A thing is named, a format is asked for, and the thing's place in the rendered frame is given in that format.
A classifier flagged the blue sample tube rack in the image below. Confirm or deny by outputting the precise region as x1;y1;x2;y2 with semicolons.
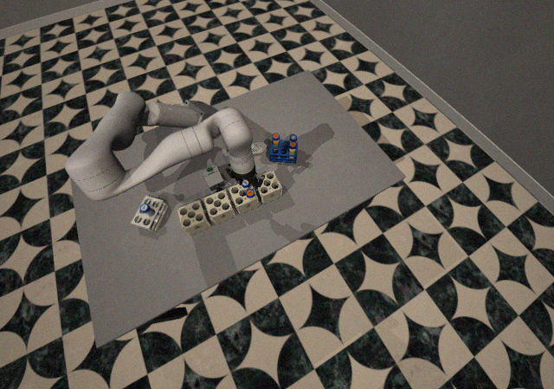
270;140;298;164

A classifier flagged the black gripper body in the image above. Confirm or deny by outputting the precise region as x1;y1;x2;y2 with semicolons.
232;164;257;180

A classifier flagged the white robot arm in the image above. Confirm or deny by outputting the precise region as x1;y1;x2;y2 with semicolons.
65;91;264;201

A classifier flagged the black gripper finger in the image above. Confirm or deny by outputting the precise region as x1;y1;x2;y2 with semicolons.
245;174;265;190
226;164;243;185

